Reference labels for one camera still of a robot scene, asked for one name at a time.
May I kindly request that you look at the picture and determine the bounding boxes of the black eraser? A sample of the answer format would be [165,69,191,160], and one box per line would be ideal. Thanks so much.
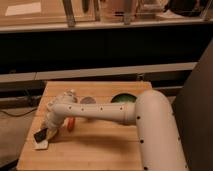
[34,129,47,143]

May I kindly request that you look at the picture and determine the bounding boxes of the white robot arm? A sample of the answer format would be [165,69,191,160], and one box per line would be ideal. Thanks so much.
[44,89,189,171]

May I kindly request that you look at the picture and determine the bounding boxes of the orange red toy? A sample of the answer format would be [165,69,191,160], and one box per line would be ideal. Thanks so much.
[67,117,75,132]

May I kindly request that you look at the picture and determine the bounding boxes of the green bowl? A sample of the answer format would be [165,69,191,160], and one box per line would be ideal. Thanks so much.
[111,93,136,103]

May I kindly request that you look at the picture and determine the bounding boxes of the black floor cable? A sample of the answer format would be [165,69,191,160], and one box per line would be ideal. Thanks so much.
[0,107,38,118]

